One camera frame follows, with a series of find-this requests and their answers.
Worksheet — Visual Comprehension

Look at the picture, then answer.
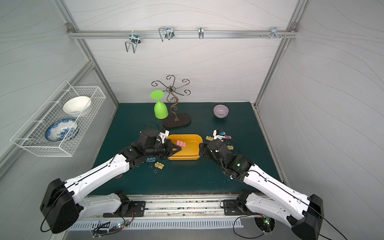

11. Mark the blue binder clip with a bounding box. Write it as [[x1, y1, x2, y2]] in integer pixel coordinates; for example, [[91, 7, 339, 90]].
[[146, 158, 156, 163]]

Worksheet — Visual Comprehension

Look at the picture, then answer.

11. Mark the yellow plastic storage box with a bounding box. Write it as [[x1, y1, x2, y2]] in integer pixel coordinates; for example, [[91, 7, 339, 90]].
[[167, 134, 203, 161]]

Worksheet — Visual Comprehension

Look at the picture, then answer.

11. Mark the green plastic goblet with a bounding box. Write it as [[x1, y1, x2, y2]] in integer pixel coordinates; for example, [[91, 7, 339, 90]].
[[151, 90, 169, 120]]

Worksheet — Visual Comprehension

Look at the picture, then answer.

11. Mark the bronze wire cup stand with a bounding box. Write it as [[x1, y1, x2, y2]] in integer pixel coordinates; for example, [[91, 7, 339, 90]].
[[151, 75, 192, 129]]

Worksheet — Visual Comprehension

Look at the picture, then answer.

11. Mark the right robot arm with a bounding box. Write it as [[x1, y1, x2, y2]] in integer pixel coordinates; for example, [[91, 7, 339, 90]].
[[199, 139, 324, 240]]

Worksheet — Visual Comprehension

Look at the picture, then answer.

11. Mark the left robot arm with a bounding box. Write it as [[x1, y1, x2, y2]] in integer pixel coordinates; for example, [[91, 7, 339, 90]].
[[40, 130, 182, 234]]

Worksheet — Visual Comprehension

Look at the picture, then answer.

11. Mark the lilac small bowl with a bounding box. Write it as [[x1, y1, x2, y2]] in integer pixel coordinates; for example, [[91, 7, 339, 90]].
[[213, 105, 229, 119]]

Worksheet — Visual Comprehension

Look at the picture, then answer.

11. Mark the round black controller board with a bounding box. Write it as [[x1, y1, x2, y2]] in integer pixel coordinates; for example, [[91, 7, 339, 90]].
[[254, 216, 276, 233]]

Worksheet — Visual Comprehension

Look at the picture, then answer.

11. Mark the white ceramic bowl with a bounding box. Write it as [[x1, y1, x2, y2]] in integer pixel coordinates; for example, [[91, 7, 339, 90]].
[[63, 96, 92, 118]]

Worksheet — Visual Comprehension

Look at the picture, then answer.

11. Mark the blue patterned ceramic bowl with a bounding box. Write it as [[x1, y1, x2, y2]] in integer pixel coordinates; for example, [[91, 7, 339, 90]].
[[45, 119, 78, 142]]

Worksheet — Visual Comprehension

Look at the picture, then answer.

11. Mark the metal double hook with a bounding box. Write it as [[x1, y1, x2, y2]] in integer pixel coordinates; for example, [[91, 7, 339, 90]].
[[125, 33, 141, 53]]

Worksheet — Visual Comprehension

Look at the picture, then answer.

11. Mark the metal loop hook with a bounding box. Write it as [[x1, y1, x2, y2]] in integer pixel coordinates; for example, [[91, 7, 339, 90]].
[[158, 27, 175, 42]]

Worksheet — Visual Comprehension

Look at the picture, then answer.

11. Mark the small metal hook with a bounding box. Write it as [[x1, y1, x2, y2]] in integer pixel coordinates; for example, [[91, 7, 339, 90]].
[[198, 27, 204, 39]]

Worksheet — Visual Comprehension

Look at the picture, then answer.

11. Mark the metal corner hook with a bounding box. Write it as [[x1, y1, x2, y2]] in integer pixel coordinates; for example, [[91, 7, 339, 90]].
[[260, 27, 286, 39]]

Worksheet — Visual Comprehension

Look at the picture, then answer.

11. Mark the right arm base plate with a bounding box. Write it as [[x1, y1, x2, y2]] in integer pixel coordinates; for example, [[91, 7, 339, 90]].
[[220, 200, 251, 216]]

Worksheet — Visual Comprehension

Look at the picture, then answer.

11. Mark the aluminium front rail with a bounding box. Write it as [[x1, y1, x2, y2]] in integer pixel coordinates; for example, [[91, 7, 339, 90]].
[[65, 194, 307, 221]]

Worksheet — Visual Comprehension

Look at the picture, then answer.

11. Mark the aluminium rail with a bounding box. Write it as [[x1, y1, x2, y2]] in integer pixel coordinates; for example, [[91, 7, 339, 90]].
[[65, 194, 307, 221], [67, 29, 299, 40]]

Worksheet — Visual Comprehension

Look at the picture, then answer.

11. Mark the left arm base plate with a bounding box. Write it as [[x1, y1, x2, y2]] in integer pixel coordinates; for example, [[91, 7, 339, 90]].
[[103, 201, 146, 218]]

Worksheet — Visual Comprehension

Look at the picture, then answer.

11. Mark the white wire wall basket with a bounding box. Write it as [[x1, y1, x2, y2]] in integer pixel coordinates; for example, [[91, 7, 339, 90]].
[[10, 81, 106, 157]]

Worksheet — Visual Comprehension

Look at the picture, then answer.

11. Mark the aluminium top rail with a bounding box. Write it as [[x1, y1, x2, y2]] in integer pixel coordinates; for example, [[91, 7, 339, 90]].
[[67, 29, 299, 40]]

